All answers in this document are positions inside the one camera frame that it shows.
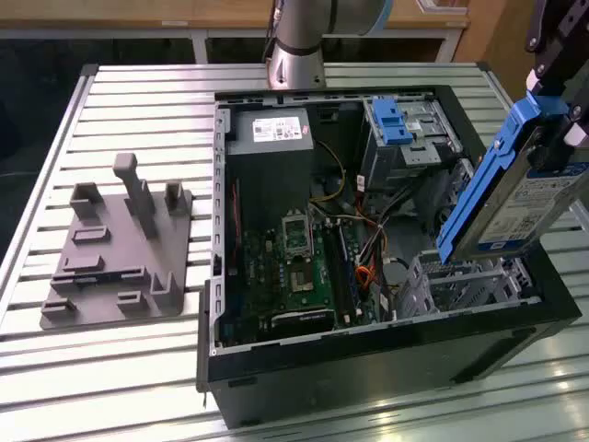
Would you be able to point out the metal optical drive cage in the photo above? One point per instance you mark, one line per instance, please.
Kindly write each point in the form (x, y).
(414, 138)

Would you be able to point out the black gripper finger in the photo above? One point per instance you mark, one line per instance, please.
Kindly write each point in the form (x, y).
(580, 37)
(547, 69)

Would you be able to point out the wooden desk with white frame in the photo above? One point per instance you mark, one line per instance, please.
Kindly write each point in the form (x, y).
(138, 23)

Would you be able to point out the black PC case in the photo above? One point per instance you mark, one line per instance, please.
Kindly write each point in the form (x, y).
(368, 382)

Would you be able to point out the gray parts rack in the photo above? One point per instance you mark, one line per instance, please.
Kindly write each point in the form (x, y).
(119, 258)

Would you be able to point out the hard disk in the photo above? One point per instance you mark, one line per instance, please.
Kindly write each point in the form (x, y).
(511, 212)

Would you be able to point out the black graphics card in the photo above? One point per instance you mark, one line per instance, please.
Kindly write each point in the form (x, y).
(301, 321)

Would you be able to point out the metal disk bay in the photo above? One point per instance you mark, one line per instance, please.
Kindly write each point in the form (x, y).
(460, 285)

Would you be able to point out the blue drive latch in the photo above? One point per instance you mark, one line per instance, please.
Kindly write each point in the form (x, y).
(391, 122)

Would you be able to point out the gray table corner cap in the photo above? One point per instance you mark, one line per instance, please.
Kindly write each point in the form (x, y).
(88, 70)

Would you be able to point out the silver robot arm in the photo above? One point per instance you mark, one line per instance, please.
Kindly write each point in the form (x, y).
(299, 50)

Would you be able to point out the CPU socket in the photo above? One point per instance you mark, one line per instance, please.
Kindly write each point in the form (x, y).
(301, 277)

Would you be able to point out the socket locking lever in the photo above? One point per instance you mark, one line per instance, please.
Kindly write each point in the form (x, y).
(312, 239)

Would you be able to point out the green motherboard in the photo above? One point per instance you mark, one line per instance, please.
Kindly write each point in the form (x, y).
(257, 285)

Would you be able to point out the black RAM slot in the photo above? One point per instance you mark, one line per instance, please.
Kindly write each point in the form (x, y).
(351, 271)
(345, 271)
(334, 271)
(339, 271)

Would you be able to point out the gray power supply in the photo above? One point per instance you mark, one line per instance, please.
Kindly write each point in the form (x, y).
(271, 175)

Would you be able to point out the wooden cabinet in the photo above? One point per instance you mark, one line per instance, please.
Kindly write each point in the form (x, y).
(497, 41)

